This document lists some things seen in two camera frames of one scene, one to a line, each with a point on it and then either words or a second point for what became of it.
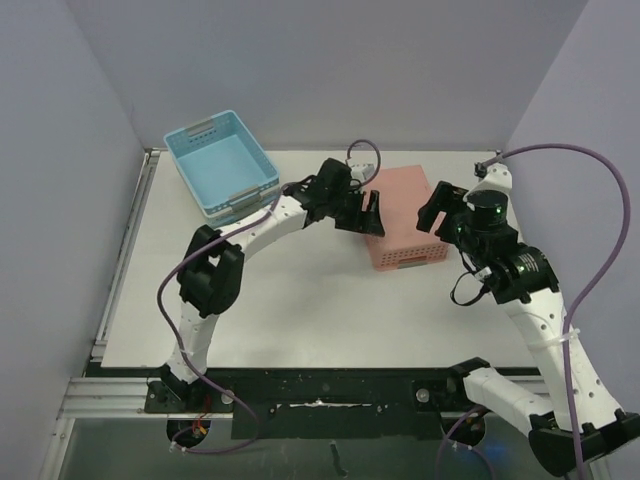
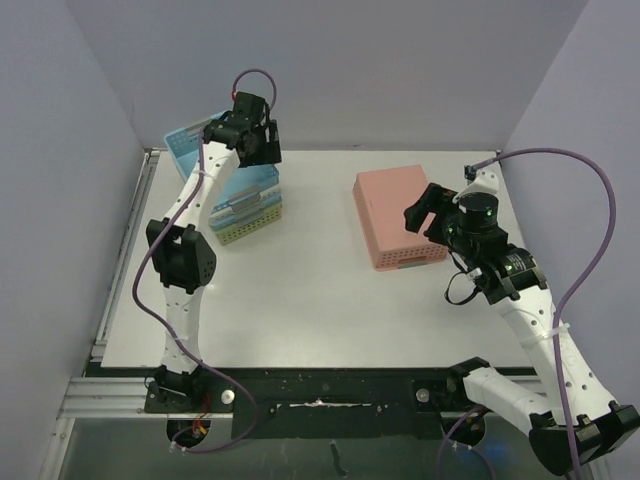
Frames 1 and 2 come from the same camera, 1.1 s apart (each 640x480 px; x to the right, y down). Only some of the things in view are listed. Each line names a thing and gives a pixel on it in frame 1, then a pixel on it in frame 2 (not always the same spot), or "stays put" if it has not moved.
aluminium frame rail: x=117 y=398 stays put
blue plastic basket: x=224 y=169 stays put
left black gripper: x=360 y=220 to x=268 y=153
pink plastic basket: x=403 y=190 stays put
